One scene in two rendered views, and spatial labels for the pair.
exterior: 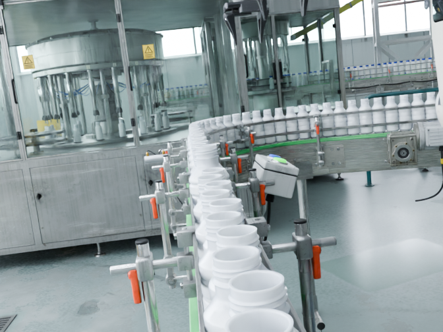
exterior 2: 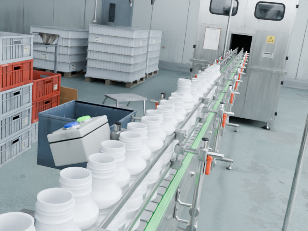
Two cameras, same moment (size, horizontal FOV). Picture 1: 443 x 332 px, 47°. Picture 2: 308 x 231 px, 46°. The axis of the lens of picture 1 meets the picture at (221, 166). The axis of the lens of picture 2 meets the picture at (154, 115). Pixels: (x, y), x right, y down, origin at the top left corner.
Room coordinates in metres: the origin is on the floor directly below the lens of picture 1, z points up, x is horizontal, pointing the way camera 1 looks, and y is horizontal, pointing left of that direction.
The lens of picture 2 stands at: (1.84, 0.25, 1.34)
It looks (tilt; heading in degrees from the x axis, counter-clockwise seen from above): 14 degrees down; 197
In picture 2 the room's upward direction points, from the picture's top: 7 degrees clockwise
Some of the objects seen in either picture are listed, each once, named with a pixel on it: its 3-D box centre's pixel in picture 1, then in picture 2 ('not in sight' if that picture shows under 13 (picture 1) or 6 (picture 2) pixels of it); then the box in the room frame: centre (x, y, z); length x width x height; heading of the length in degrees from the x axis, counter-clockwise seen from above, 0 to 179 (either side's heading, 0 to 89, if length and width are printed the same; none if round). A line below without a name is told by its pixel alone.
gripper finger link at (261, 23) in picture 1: (254, 24); not in sight; (1.29, -0.12, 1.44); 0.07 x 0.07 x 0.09; 4
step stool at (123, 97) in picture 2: not in sight; (119, 109); (-2.40, -1.51, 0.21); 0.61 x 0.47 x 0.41; 57
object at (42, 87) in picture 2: not in sight; (31, 84); (-1.45, -2.17, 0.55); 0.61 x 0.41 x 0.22; 6
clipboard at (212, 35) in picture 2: not in sight; (211, 38); (-3.57, -0.66, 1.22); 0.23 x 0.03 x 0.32; 93
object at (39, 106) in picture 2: not in sight; (30, 104); (-1.44, -2.17, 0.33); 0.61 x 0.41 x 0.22; 6
